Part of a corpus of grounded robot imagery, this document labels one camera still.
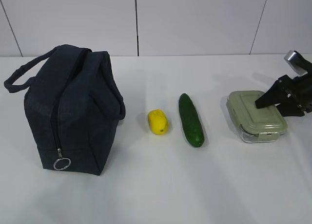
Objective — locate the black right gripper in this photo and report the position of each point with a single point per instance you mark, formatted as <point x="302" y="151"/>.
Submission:
<point x="293" y="96"/>

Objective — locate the green-lidded glass food container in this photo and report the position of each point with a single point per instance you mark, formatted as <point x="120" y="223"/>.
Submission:
<point x="255" y="125"/>

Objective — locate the green cucumber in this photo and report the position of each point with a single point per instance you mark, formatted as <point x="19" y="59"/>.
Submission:
<point x="191" y="124"/>

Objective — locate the dark navy lunch bag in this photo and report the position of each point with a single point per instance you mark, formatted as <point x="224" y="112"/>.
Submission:
<point x="72" y="105"/>

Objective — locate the yellow lemon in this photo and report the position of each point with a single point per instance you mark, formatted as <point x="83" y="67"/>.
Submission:
<point x="158" y="122"/>

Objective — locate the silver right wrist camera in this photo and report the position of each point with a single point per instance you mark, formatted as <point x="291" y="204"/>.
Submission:
<point x="298" y="63"/>

